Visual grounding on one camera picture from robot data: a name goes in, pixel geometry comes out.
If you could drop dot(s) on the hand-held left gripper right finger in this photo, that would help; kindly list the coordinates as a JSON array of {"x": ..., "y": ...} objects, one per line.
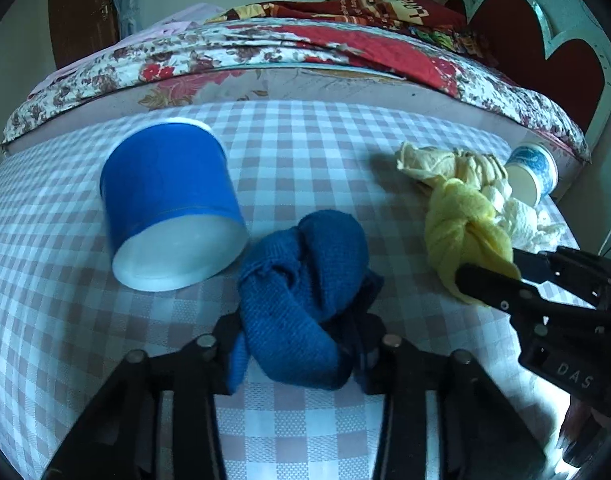
[{"x": 385, "y": 375}]

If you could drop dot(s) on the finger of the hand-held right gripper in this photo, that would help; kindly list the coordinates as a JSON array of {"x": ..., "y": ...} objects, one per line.
[
  {"x": 485, "y": 286},
  {"x": 545, "y": 267}
]

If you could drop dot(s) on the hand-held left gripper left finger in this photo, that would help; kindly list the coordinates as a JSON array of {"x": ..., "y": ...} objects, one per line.
[{"x": 220, "y": 355}]

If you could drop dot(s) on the white paper towel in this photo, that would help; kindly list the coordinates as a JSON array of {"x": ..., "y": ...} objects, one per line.
[{"x": 525, "y": 220}]

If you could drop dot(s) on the yellow knotted cloth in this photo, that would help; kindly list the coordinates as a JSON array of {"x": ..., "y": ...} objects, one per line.
[{"x": 460, "y": 225}]

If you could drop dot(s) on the blue patterned paper cup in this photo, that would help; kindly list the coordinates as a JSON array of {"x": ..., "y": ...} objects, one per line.
[{"x": 533, "y": 172}]

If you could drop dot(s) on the blue knotted cloth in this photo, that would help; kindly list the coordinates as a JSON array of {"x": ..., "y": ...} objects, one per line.
[{"x": 305, "y": 300}]

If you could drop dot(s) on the beige knotted cloth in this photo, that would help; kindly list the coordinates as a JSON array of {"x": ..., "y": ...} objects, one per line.
[{"x": 435, "y": 160}]

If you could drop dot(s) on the person's right hand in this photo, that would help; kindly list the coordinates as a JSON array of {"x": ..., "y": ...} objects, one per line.
[{"x": 580, "y": 435}]

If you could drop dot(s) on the checkered tablecloth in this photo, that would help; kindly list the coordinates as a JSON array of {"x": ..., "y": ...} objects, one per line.
[{"x": 310, "y": 160}]

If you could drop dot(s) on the red heart-shaped headboard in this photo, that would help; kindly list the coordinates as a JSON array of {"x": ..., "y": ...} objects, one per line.
[{"x": 545, "y": 50}]

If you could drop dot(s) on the colourful printed pillow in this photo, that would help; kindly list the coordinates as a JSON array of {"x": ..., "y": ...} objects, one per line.
[{"x": 450, "y": 40}]

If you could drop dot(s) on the red printed blanket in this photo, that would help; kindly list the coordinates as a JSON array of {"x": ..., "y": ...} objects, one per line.
[{"x": 375, "y": 5}]

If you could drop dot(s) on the floral quilt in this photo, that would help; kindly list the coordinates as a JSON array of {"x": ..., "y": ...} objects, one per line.
[{"x": 235, "y": 45}]

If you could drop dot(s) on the pink cloth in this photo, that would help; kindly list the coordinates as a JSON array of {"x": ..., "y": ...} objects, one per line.
[{"x": 185, "y": 17}]

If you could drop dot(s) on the brown wooden door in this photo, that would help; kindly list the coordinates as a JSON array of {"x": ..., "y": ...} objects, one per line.
[{"x": 80, "y": 10}]

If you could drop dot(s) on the bed with white frame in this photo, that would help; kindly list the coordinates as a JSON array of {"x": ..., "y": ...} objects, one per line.
[{"x": 265, "y": 85}]

